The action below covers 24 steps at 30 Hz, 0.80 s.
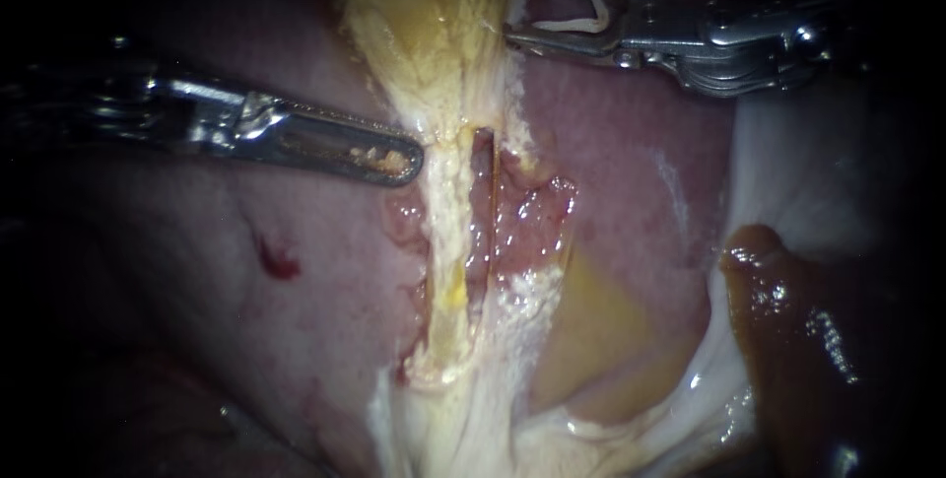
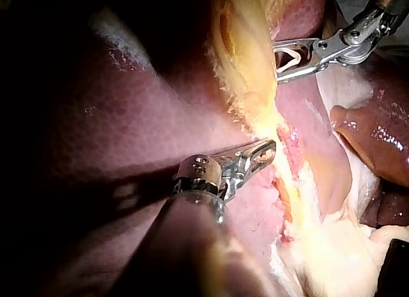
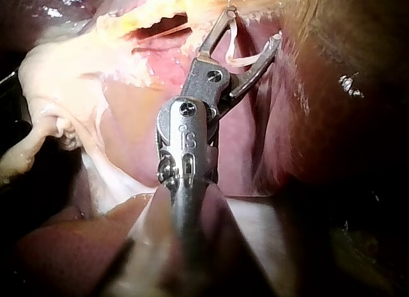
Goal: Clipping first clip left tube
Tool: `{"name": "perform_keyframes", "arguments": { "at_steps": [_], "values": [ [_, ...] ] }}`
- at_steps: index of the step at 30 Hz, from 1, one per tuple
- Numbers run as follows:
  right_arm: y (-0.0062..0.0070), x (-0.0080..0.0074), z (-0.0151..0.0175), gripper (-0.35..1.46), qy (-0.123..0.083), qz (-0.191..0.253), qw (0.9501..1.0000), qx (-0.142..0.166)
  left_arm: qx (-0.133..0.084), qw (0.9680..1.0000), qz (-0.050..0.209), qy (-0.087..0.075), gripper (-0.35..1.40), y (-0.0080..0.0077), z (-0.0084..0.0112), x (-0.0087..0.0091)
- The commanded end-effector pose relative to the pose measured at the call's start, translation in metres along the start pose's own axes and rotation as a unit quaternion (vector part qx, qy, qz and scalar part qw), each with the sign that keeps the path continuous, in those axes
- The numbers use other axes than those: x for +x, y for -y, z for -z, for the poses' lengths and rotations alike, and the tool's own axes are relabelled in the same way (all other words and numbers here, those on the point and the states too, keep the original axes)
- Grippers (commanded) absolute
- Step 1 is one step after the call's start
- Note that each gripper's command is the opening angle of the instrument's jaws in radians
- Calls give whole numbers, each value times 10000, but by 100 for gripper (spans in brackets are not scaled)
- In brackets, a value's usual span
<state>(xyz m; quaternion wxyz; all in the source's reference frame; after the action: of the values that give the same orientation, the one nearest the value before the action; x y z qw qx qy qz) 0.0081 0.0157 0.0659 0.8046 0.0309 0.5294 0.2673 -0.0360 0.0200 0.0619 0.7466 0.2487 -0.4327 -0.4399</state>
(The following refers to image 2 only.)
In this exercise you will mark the right arm instrument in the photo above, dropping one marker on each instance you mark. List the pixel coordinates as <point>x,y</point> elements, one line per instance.
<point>351,41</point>

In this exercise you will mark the left arm instrument jaw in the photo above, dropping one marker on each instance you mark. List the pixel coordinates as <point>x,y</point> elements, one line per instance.
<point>252,150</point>

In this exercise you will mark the right arm instrument jaw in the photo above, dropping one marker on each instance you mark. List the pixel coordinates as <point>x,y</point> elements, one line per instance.
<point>297,44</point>
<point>303,73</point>

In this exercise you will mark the left arm instrument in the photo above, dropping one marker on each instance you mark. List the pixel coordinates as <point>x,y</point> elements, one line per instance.
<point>199,174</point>

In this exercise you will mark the white clip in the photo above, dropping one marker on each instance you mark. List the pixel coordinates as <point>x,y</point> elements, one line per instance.
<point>292,63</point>

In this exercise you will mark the gallbladder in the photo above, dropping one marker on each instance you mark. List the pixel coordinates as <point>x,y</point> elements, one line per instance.
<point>246,54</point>

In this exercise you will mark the dark right arm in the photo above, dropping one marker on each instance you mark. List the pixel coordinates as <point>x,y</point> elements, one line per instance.
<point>394,1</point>

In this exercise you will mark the dark left arm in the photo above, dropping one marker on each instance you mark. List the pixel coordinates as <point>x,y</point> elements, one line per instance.
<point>172,252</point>

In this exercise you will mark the thin tube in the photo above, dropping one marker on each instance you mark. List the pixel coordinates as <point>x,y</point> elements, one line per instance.
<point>287,172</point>

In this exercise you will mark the pale fatty tissue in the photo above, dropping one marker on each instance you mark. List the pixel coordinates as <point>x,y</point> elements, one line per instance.
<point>345,92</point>
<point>335,255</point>

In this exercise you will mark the dark red liver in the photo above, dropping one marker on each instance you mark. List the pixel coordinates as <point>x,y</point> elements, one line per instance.
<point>143,118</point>

